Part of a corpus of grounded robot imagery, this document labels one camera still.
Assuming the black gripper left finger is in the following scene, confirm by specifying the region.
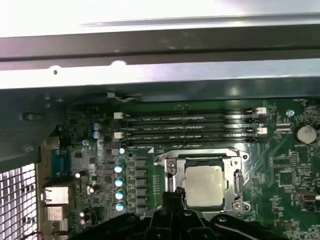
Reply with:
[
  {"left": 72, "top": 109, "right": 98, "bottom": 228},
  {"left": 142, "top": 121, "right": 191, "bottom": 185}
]
[{"left": 71, "top": 189, "right": 176, "bottom": 240}]

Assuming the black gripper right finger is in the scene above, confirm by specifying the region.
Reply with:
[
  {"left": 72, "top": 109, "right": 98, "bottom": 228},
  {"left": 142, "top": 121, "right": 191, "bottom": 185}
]
[{"left": 174, "top": 186, "right": 285, "bottom": 240}]

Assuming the silver-topped CPU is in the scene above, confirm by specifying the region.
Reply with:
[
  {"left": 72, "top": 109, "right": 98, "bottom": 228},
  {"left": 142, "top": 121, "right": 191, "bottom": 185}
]
[{"left": 183, "top": 157, "right": 230, "bottom": 208}]

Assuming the metal socket cover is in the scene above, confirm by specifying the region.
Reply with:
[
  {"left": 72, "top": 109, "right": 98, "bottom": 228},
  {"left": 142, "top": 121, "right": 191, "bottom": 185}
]
[{"left": 164, "top": 154, "right": 242, "bottom": 213}]

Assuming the wire locking lever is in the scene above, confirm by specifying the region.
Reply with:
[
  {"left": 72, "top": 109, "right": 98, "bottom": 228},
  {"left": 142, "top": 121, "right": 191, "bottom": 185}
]
[{"left": 153, "top": 147, "right": 251, "bottom": 167}]

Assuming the CPU socket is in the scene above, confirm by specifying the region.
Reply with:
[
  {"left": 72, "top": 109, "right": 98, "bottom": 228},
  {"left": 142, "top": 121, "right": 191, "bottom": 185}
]
[{"left": 153, "top": 147, "right": 252, "bottom": 216}]

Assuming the black RAM slot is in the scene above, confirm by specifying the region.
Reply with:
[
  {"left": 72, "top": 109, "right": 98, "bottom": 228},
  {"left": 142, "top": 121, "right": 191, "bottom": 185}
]
[
  {"left": 121, "top": 119, "right": 262, "bottom": 129},
  {"left": 113, "top": 107, "right": 268, "bottom": 121},
  {"left": 113, "top": 126, "right": 268, "bottom": 137},
  {"left": 121, "top": 136, "right": 262, "bottom": 146}
]

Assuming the green motherboard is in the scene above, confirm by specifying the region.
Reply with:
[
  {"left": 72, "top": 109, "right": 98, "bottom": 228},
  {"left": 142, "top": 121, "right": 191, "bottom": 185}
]
[{"left": 39, "top": 98, "right": 320, "bottom": 240}]

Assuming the silver coin battery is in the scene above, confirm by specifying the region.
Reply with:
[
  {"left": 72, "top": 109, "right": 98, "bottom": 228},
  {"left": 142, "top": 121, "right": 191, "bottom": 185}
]
[{"left": 294, "top": 122, "right": 318, "bottom": 145}]

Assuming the black PC case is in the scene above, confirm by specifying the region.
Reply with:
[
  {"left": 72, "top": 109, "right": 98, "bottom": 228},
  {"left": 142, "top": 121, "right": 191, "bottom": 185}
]
[{"left": 0, "top": 24, "right": 320, "bottom": 240}]

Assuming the black wire white connector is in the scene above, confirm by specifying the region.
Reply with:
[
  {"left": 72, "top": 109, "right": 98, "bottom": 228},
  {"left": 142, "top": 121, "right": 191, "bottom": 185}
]
[{"left": 67, "top": 91, "right": 145, "bottom": 106}]

